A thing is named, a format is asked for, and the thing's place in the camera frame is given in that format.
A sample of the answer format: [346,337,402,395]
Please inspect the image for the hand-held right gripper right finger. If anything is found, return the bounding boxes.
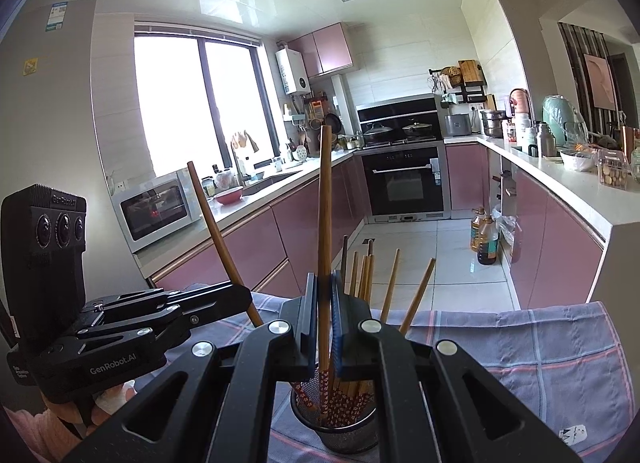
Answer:
[330,283,583,463]

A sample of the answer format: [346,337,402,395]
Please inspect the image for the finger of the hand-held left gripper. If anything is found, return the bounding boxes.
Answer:
[82,283,236,317]
[75,285,253,345]

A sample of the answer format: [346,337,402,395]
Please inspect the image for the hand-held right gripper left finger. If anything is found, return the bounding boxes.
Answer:
[65,272,320,463]

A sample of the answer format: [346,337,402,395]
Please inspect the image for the black mesh utensil holder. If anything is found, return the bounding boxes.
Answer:
[290,375,379,455]

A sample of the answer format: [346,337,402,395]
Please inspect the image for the person's left forearm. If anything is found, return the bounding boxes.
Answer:
[0,405,71,463]

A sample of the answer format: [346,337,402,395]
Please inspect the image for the person's left hand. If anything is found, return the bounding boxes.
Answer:
[42,379,137,428]

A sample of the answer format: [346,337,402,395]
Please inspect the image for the silver microwave oven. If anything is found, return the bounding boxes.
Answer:
[111,168,210,255]

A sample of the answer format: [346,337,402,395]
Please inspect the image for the pink bowl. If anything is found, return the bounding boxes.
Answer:
[214,186,245,206]

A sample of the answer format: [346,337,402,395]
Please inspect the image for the sink faucet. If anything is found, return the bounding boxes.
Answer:
[230,135,251,184]

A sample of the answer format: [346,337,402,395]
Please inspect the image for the black built-in oven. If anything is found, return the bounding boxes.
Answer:
[360,142,448,224]

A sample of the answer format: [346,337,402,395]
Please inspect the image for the grey refrigerator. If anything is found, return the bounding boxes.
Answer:
[0,0,151,294]

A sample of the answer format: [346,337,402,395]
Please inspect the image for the yellow oil bottle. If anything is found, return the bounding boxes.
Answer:
[470,208,493,254]

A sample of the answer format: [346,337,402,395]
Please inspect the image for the cooking oil bottles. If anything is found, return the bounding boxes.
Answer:
[476,215,501,266]

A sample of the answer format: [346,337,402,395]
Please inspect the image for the blue checked tablecloth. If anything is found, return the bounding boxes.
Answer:
[132,290,636,463]

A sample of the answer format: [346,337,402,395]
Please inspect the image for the cooking pot with lid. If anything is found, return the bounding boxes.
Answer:
[401,122,435,140]
[362,124,395,144]

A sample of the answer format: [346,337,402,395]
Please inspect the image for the kitchen window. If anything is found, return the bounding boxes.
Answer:
[134,32,281,184]

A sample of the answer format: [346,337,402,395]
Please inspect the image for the black range hood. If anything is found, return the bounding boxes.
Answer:
[356,97,441,136]

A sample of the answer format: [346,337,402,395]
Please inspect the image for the silver toaster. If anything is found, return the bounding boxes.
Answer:
[444,113,473,138]

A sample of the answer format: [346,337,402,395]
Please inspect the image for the white water heater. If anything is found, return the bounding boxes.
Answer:
[275,48,311,95]

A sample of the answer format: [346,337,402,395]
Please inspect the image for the steel stockpot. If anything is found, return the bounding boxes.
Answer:
[480,109,507,138]

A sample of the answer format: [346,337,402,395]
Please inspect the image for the white countertop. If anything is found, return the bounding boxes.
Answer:
[132,135,640,269]

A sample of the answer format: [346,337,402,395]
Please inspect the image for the steel thermos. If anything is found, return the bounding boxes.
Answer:
[536,122,557,158]

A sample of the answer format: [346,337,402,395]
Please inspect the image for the pink kettle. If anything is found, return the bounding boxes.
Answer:
[509,88,532,131]

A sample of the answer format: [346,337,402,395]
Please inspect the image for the white bowl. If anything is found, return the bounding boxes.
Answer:
[559,149,598,172]

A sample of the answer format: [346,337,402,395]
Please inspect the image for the green kitchen appliance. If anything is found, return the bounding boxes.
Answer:
[542,94,588,148]

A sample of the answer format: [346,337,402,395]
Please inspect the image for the clear plastic food box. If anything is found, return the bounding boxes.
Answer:
[597,150,630,190]

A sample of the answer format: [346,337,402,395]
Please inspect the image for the wall utensil rack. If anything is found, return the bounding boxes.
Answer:
[282,93,346,144]

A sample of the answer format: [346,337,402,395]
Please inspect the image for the pink wall cabinet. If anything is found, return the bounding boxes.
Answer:
[287,23,354,78]

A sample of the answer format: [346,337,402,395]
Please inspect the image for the wall shelf with cutting boards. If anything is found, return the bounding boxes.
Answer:
[429,59,488,104]

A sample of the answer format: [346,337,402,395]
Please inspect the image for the framed wall picture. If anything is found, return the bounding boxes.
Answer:
[582,54,618,111]

